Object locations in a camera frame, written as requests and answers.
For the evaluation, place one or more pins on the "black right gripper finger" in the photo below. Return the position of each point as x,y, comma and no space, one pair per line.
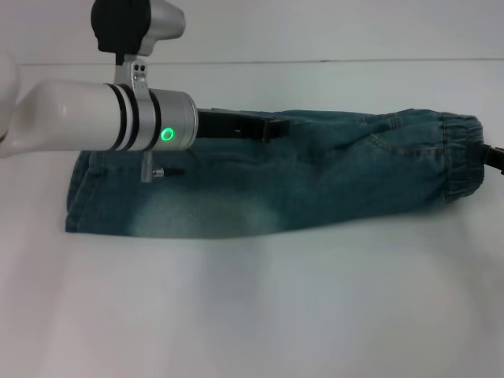
492,159

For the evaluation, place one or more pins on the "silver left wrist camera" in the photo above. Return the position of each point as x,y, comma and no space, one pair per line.
157,19

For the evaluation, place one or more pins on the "blue denim shorts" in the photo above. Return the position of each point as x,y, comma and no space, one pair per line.
315,189

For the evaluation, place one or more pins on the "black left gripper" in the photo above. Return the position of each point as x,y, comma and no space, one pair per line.
224,124

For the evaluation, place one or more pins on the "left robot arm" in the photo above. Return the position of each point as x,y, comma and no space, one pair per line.
78,114

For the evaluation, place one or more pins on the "left camera mount bracket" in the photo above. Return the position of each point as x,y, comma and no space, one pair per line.
138,75

